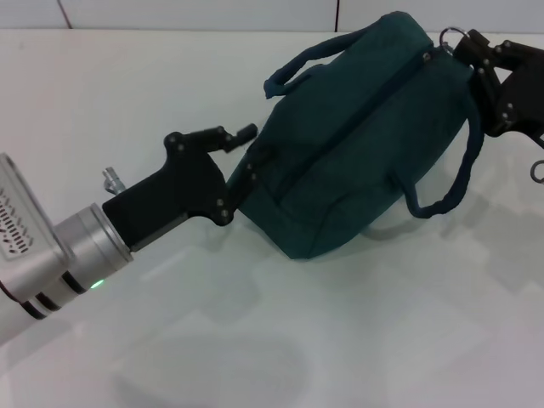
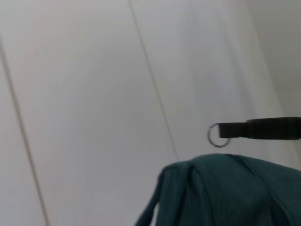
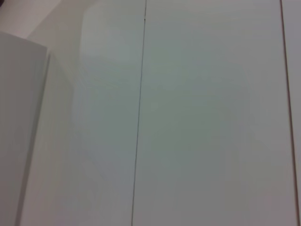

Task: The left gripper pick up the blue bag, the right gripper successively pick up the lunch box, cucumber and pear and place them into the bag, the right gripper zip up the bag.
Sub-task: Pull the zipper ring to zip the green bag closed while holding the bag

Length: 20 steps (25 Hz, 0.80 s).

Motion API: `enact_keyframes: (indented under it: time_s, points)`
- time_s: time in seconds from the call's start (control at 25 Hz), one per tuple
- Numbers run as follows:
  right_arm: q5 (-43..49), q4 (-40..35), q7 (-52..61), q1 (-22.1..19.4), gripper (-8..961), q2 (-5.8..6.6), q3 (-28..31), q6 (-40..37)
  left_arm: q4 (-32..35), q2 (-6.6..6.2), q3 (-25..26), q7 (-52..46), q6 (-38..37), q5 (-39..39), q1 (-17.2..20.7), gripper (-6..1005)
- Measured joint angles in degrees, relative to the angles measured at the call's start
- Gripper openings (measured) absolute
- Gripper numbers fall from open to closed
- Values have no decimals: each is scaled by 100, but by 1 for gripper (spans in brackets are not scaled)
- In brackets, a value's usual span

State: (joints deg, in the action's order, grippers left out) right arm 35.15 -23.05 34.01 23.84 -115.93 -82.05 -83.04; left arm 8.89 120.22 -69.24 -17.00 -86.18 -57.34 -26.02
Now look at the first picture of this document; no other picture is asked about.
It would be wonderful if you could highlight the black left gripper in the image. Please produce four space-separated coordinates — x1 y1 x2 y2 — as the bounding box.
101 122 275 252

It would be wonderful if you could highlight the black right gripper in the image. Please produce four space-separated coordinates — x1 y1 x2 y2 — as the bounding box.
453 28 544 150

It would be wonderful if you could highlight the dark teal fabric lunch bag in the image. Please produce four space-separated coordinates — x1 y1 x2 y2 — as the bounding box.
262 11 486 261

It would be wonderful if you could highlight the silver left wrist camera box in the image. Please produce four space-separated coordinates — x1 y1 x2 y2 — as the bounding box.
0 152 77 301

